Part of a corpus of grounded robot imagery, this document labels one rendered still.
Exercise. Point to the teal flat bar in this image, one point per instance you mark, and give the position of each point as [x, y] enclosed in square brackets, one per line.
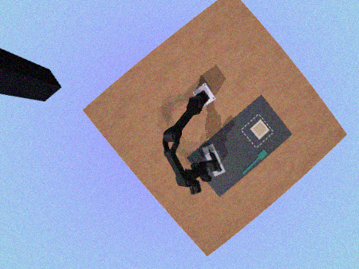
[261, 155]

